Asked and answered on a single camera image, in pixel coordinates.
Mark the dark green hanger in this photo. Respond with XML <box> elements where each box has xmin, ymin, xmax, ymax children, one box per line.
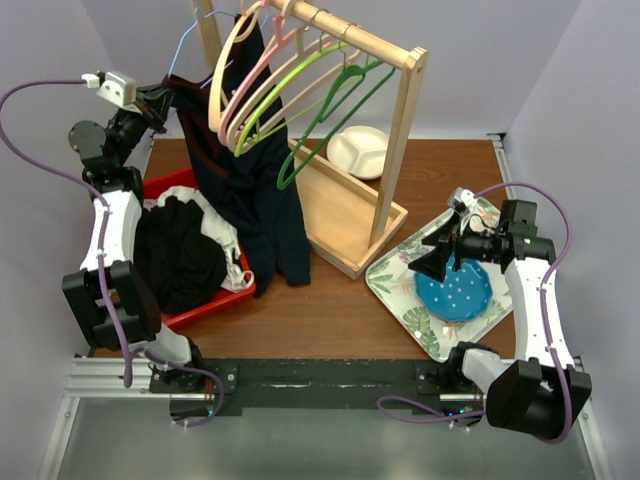
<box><xmin>276</xmin><ymin>60</ymin><xmax>396</xmax><ymax>191</ymax></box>

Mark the white garment in bin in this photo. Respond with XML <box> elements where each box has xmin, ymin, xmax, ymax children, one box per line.
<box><xmin>143</xmin><ymin>185</ymin><xmax>255</xmax><ymax>293</ymax></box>

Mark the blue dotted plate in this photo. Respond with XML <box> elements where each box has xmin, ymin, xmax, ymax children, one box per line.
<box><xmin>414</xmin><ymin>259</ymin><xmax>493</xmax><ymax>323</ymax></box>

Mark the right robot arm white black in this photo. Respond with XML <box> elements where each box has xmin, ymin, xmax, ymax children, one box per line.
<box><xmin>408</xmin><ymin>198</ymin><xmax>592</xmax><ymax>443</ymax></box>

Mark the navy tank top red trim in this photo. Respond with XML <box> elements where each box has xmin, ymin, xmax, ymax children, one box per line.
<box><xmin>162</xmin><ymin>13</ymin><xmax>314</xmax><ymax>300</ymax></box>

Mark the black garment in bin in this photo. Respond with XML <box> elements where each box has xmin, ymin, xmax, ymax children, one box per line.
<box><xmin>134</xmin><ymin>197</ymin><xmax>227</xmax><ymax>315</ymax></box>

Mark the pink plastic hanger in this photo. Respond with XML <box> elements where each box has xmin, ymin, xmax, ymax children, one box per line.
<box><xmin>210</xmin><ymin>15</ymin><xmax>304</xmax><ymax>153</ymax></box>

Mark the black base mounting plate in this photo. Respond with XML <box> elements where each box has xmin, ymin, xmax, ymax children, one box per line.
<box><xmin>149</xmin><ymin>357</ymin><xmax>484</xmax><ymax>419</ymax></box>

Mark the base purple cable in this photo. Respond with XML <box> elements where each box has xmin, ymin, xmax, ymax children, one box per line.
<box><xmin>375</xmin><ymin>396</ymin><xmax>489</xmax><ymax>426</ymax></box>
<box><xmin>144</xmin><ymin>349</ymin><xmax>226</xmax><ymax>429</ymax></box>

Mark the white divided dish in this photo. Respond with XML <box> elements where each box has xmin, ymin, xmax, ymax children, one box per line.
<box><xmin>327</xmin><ymin>126</ymin><xmax>389</xmax><ymax>180</ymax></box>

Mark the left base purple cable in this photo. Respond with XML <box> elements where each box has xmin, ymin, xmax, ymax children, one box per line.
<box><xmin>144</xmin><ymin>349</ymin><xmax>226</xmax><ymax>429</ymax></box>

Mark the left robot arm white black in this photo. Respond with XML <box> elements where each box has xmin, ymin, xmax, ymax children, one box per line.
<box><xmin>62</xmin><ymin>84</ymin><xmax>207</xmax><ymax>392</ymax></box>

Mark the floral leaf tray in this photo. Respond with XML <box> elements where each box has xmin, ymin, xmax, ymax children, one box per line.
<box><xmin>365</xmin><ymin>209</ymin><xmax>512</xmax><ymax>362</ymax></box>

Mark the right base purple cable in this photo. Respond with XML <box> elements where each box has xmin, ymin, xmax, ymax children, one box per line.
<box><xmin>375</xmin><ymin>396</ymin><xmax>489</xmax><ymax>426</ymax></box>

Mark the light blue wire hanger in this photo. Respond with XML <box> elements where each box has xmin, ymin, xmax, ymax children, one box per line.
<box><xmin>167</xmin><ymin>5</ymin><xmax>241</xmax><ymax>91</ymax></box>

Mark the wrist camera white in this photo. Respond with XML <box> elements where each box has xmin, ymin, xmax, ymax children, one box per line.
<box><xmin>447</xmin><ymin>187</ymin><xmax>477</xmax><ymax>218</ymax></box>
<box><xmin>81</xmin><ymin>71</ymin><xmax>137</xmax><ymax>109</ymax></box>

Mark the beige plastic hanger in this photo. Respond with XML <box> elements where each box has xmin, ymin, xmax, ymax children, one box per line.
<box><xmin>217</xmin><ymin>17</ymin><xmax>342</xmax><ymax>156</ymax></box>

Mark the natural wooden hanger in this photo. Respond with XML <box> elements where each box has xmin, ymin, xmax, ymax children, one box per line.
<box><xmin>208</xmin><ymin>1</ymin><xmax>268</xmax><ymax>133</ymax></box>

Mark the wooden hanger rack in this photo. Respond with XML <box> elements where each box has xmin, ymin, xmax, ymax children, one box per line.
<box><xmin>259</xmin><ymin>1</ymin><xmax>428</xmax><ymax>279</ymax></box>

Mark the lime green hanger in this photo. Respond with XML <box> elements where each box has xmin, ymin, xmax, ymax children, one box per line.
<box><xmin>228</xmin><ymin>39</ymin><xmax>361</xmax><ymax>158</ymax></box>

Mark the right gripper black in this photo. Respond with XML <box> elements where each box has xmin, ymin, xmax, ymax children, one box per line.
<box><xmin>408</xmin><ymin>210</ymin><xmax>498</xmax><ymax>282</ymax></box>

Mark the red plastic bin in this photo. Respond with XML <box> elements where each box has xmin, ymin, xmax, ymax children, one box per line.
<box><xmin>144</xmin><ymin>167</ymin><xmax>256</xmax><ymax>331</ymax></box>

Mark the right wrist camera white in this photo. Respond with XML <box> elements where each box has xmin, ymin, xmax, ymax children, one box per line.
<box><xmin>447</xmin><ymin>187</ymin><xmax>477</xmax><ymax>218</ymax></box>

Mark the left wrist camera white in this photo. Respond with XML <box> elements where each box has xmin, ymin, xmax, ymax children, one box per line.
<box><xmin>81</xmin><ymin>71</ymin><xmax>137</xmax><ymax>109</ymax></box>

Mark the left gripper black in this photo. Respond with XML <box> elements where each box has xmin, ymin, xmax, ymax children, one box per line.
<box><xmin>105</xmin><ymin>82</ymin><xmax>175</xmax><ymax>165</ymax></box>

